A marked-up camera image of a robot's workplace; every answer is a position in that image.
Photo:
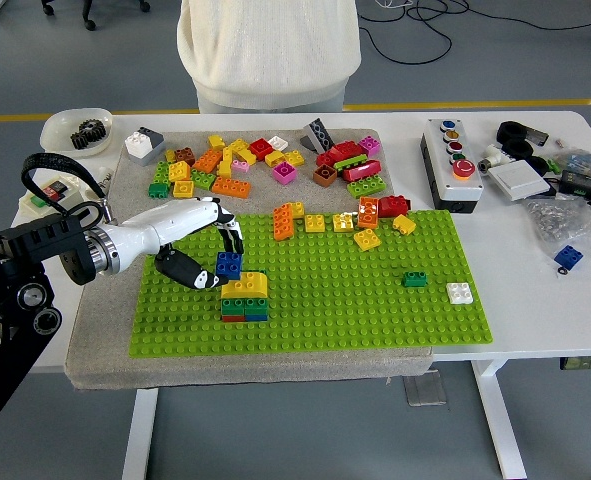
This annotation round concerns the beige switch box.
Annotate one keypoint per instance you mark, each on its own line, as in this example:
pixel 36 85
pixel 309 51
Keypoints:
pixel 55 189

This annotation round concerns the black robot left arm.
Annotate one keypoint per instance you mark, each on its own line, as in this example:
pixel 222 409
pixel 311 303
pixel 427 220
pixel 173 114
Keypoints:
pixel 40 237

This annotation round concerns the person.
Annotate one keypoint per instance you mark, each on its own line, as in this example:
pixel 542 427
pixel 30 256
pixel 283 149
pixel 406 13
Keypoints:
pixel 270 50

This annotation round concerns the lime long brick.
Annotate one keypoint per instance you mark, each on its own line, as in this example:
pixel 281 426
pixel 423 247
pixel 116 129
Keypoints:
pixel 367 187
pixel 161 173

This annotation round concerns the clear bag of screws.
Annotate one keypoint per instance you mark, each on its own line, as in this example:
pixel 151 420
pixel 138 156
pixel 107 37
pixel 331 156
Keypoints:
pixel 570 220

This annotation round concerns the white switch plate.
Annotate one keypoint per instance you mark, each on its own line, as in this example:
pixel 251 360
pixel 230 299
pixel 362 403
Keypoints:
pixel 519 181

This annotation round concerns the blue square brick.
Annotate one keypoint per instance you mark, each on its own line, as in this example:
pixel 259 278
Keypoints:
pixel 230 264
pixel 569 256

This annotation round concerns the orange long brick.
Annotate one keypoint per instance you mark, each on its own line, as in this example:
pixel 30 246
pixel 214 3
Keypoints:
pixel 283 221
pixel 231 188
pixel 368 212

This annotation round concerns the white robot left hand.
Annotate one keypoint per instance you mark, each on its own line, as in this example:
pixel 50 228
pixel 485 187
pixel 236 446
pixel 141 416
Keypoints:
pixel 170 222

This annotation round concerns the green studded baseplate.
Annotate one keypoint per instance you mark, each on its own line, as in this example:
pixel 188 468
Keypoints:
pixel 325 300

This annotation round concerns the white square brick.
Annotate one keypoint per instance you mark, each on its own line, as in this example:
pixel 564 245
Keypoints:
pixel 460 293
pixel 137 142

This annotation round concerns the yellow curved brick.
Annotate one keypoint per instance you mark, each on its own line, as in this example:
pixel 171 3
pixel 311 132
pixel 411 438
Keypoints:
pixel 250 286

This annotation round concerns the large red brick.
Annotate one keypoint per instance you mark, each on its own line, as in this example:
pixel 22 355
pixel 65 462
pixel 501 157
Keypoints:
pixel 342 150

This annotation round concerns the yellow narrow brick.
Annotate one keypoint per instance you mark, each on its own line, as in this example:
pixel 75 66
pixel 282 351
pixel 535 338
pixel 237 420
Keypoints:
pixel 225 165

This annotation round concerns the small dark green brick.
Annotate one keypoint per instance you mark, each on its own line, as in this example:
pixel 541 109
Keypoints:
pixel 158 191
pixel 414 279

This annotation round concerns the black office chair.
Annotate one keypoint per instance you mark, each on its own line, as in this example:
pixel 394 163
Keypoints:
pixel 90 24

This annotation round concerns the small yellow brick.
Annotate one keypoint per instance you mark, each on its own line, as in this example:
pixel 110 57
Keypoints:
pixel 216 143
pixel 297 210
pixel 404 224
pixel 170 156

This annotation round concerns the table control panel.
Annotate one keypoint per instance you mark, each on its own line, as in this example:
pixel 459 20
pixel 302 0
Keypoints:
pixel 587 363

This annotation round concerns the red long brick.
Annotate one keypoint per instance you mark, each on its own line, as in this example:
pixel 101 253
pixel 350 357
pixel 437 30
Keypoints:
pixel 361 171

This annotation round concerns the grey button control box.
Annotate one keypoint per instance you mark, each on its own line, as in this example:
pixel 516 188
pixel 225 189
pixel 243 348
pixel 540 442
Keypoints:
pixel 450 175

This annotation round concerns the black gear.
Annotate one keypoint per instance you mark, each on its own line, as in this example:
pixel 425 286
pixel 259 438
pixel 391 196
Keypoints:
pixel 94 130
pixel 80 141

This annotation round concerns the white plastic tube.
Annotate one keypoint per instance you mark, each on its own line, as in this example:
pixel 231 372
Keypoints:
pixel 106 173

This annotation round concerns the grey black block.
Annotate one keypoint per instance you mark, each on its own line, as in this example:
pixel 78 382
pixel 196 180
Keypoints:
pixel 537 136

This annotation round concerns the yellow square brick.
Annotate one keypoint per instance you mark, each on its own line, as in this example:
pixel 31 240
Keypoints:
pixel 179 172
pixel 366 240
pixel 315 223
pixel 344 222
pixel 183 189

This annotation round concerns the white pipe fitting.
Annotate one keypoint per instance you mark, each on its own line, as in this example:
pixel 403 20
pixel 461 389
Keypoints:
pixel 492 157

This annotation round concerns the small green part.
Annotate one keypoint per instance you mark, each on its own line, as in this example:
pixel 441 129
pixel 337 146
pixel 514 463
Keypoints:
pixel 554 165

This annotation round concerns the blue flat brick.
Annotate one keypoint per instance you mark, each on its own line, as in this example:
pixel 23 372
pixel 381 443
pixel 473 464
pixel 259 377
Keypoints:
pixel 256 317

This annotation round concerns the pink flat brick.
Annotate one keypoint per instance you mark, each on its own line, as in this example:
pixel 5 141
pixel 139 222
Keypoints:
pixel 240 167

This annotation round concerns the clear bag of parts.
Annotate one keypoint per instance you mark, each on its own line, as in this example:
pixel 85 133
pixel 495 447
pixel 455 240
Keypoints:
pixel 582 161

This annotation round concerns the red flat brick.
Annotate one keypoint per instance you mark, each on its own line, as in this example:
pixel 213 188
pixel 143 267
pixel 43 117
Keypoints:
pixel 232 318

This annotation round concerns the grey-brown mat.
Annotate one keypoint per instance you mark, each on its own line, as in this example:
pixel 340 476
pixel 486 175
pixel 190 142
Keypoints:
pixel 275 375

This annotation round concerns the grey patterned sloped brick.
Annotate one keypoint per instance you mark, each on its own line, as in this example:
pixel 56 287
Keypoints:
pixel 317 134

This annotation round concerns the white bowl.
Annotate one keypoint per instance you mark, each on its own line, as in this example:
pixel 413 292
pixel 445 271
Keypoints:
pixel 57 132

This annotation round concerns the black power adapter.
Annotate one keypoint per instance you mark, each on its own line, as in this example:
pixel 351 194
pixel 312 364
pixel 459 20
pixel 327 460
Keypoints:
pixel 582 185

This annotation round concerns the white table leg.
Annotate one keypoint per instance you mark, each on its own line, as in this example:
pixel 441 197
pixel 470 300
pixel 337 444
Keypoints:
pixel 140 435
pixel 505 430

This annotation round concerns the brown square brick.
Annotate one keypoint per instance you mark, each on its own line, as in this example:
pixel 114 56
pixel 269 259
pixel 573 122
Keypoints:
pixel 324 175

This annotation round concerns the magenta square brick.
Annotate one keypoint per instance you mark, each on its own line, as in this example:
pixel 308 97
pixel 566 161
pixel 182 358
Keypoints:
pixel 286 174

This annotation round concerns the lime flat brick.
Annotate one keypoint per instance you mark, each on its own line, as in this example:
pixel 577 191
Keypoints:
pixel 350 162

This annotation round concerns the red square brick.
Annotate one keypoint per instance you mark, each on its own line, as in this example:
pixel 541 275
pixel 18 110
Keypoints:
pixel 260 149

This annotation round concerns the dark green long brick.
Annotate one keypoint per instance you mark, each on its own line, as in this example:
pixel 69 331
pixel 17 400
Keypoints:
pixel 257 305
pixel 233 306

